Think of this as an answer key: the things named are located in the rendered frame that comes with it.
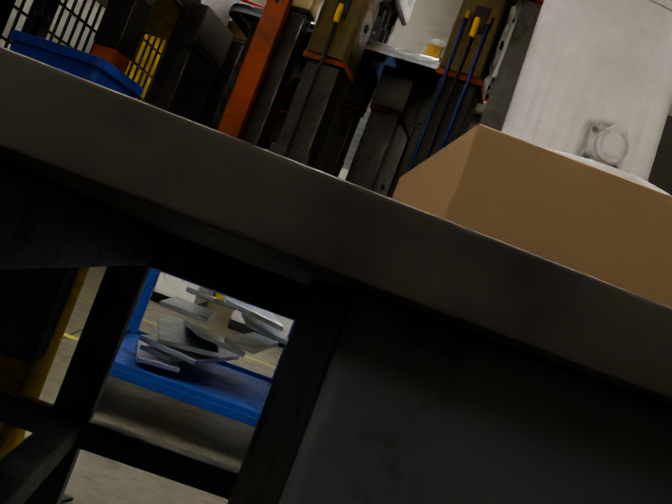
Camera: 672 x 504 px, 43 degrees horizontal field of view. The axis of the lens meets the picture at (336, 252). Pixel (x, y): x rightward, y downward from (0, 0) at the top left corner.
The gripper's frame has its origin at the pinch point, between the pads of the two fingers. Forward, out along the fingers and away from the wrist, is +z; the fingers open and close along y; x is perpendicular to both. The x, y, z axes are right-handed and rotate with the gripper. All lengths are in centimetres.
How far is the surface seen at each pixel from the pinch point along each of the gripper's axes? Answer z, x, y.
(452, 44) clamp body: 4.4, -15.6, -22.9
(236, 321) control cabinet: 94, 242, 740
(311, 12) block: 2.3, 6.1, -13.1
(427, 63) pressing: 3.7, -10.9, -10.5
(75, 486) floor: 103, 54, 79
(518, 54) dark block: 4.0, -23.6, -24.6
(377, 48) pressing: 3.7, -3.7, -10.5
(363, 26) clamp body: 3.8, -3.0, -18.2
